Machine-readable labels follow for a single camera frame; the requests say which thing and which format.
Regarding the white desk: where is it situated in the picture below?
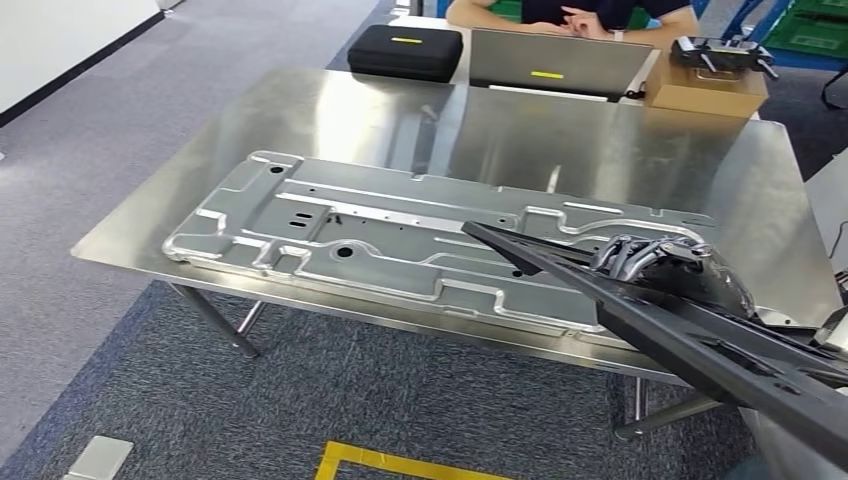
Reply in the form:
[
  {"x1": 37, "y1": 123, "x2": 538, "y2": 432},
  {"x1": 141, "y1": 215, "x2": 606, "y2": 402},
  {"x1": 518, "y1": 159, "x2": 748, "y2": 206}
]
[{"x1": 387, "y1": 14, "x2": 664, "y2": 107}]

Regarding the black chair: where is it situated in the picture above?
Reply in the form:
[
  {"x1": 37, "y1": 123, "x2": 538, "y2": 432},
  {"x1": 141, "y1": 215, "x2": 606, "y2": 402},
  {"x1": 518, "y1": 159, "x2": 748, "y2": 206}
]
[{"x1": 347, "y1": 24, "x2": 464, "y2": 84}]

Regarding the stainless steel workbench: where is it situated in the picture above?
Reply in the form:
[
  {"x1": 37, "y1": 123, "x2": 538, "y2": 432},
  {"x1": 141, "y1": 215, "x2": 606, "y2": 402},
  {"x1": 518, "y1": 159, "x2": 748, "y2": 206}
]
[{"x1": 70, "y1": 68, "x2": 843, "y2": 442}]

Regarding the brown cardboard box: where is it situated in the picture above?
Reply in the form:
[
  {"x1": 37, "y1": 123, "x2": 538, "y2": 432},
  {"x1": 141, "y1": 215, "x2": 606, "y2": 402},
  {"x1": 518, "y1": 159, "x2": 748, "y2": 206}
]
[{"x1": 644, "y1": 47, "x2": 770, "y2": 121}]

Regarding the black remote controller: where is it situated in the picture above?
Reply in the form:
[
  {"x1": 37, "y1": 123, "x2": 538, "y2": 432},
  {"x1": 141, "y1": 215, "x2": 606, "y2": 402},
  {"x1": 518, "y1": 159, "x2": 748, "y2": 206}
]
[{"x1": 670, "y1": 35, "x2": 780, "y2": 82}]

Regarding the person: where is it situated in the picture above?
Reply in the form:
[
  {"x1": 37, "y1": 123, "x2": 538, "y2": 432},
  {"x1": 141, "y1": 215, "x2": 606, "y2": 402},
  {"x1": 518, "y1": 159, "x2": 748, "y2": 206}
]
[{"x1": 445, "y1": 0, "x2": 702, "y2": 49}]

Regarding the black plastic panel with cutouts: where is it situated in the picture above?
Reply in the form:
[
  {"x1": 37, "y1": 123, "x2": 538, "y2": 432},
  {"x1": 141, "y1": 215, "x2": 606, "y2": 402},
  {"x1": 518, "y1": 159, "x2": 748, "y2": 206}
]
[{"x1": 461, "y1": 220, "x2": 848, "y2": 468}]

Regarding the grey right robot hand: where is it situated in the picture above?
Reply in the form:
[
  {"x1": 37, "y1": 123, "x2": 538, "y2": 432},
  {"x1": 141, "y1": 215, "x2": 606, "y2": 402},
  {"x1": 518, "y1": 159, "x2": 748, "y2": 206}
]
[{"x1": 589, "y1": 233, "x2": 757, "y2": 319}]

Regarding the stamped grey metal panel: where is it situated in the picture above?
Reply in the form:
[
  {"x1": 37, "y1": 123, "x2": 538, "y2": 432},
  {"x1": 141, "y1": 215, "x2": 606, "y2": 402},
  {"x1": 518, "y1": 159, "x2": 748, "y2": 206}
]
[{"x1": 162, "y1": 150, "x2": 717, "y2": 339}]

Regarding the grey laptop with yellow sticker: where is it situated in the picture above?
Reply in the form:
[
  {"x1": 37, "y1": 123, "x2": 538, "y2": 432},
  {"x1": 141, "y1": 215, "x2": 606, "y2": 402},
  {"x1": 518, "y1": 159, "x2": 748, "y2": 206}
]
[{"x1": 468, "y1": 27, "x2": 656, "y2": 104}]

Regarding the white cabinet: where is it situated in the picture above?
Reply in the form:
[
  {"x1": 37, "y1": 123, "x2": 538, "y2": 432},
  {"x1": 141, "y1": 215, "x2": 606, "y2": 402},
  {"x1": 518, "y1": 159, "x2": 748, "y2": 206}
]
[{"x1": 804, "y1": 148, "x2": 848, "y2": 274}]

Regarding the grey floor outlet cover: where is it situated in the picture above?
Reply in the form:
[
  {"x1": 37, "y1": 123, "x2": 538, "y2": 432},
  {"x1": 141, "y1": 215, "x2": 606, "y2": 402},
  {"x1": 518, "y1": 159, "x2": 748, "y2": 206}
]
[{"x1": 62, "y1": 435, "x2": 134, "y2": 480}]

